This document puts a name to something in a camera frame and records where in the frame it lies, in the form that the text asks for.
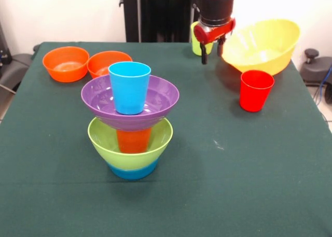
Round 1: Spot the blue bowl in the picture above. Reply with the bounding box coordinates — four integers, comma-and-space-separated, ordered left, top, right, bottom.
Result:
107, 159, 159, 180

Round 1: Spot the orange cup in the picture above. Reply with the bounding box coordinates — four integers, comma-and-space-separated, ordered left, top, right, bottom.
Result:
116, 128, 152, 154

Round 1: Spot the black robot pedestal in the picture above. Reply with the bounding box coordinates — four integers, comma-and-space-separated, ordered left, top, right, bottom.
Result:
119, 0, 203, 43

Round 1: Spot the orange bowl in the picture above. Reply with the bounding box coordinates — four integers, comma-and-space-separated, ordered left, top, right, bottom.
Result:
86, 50, 133, 79
42, 46, 90, 83

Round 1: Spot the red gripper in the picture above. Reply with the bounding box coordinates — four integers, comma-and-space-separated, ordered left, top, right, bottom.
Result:
194, 18, 237, 65

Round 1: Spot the dark grey chair base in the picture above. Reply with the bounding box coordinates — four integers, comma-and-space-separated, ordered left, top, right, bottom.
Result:
0, 53, 33, 92

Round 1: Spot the green bowl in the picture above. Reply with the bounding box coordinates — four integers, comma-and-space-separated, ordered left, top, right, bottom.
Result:
87, 116, 174, 170

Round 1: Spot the blue cup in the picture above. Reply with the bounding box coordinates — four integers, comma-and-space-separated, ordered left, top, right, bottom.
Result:
108, 61, 152, 116

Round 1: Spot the large yellow bowl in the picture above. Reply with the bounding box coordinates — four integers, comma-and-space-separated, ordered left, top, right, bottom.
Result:
222, 19, 301, 76

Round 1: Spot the lime green cup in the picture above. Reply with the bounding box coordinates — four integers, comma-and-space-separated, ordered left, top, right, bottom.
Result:
190, 21, 215, 57

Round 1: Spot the dark green tablecloth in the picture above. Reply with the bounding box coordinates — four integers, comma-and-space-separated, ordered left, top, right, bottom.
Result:
0, 41, 332, 237

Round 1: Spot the purple bowl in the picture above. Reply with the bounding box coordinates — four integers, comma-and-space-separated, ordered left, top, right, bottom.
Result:
80, 74, 180, 132

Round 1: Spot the black chair base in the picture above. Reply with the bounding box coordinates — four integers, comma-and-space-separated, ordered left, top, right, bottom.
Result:
300, 48, 332, 86

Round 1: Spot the red cup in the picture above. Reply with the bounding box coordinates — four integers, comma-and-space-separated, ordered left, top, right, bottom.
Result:
239, 69, 275, 113

